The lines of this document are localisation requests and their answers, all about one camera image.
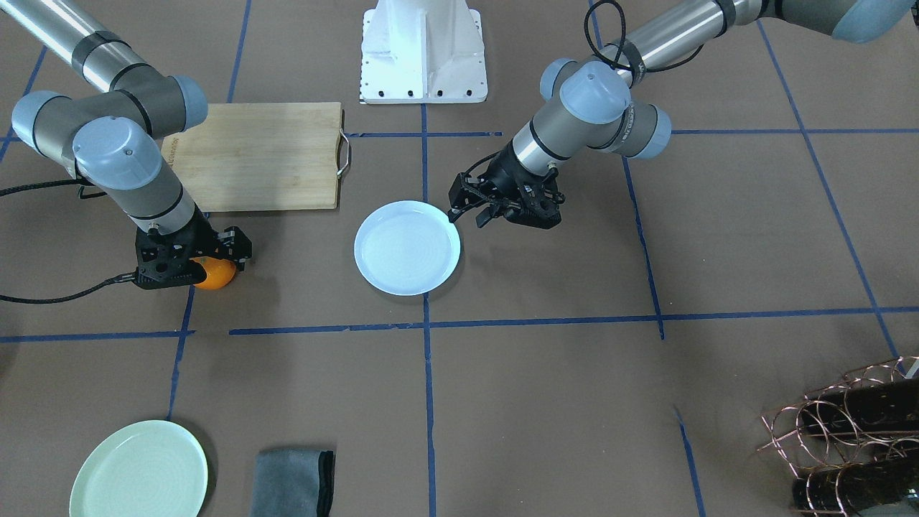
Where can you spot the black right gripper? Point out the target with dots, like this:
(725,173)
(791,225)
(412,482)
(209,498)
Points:
(203,235)

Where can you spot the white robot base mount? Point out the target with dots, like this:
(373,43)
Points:
(415,52)

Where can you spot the wooden cutting board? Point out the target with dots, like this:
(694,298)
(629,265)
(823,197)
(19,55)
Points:
(252,157)

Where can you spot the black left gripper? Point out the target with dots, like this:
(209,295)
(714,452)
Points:
(505,174)

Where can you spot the light blue plate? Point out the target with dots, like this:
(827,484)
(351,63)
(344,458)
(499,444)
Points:
(407,248)

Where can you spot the orange fruit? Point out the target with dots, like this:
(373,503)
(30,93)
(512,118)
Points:
(218,272)

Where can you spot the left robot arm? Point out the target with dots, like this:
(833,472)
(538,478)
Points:
(589,104)

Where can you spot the light green plate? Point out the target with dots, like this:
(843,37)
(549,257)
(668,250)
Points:
(149,468)

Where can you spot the grey folded cloth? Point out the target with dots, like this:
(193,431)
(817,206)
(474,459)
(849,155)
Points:
(293,482)

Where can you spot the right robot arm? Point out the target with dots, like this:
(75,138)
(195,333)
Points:
(109,141)

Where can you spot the dark green wine bottle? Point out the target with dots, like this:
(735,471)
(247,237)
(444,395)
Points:
(881,411)

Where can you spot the copper wire bottle rack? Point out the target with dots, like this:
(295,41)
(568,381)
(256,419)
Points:
(851,446)

